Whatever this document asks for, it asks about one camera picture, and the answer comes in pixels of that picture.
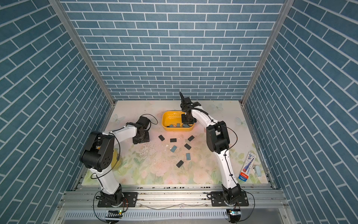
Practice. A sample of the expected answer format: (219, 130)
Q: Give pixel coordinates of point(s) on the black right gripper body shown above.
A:
(186, 120)

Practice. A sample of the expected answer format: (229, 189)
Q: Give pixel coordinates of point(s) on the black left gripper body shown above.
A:
(145, 137)

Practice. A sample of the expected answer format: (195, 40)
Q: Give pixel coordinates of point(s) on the light blue eraser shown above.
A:
(173, 149)

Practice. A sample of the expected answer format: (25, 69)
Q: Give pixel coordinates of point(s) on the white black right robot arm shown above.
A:
(217, 141)

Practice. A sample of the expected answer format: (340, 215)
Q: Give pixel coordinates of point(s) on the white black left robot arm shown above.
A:
(98, 152)

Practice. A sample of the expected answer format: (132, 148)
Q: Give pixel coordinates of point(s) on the yellow plastic storage box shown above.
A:
(172, 118)

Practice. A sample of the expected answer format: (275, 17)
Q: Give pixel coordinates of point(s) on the red blue glue tube package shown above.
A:
(247, 166)

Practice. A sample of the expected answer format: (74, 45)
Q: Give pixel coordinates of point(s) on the left electronics board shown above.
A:
(114, 215)

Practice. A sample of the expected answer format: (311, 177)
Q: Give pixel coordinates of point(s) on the electronics board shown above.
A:
(114, 215)
(233, 215)

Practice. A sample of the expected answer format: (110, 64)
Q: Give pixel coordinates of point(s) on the small white teal item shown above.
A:
(257, 171)

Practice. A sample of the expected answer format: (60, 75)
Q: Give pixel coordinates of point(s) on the right electronics board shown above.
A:
(233, 215)

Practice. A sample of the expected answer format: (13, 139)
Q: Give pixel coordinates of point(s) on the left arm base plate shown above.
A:
(123, 199)

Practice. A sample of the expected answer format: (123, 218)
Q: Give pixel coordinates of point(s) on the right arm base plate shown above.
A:
(218, 199)

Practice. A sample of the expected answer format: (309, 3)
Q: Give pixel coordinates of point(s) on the aluminium mounting rail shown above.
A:
(192, 195)

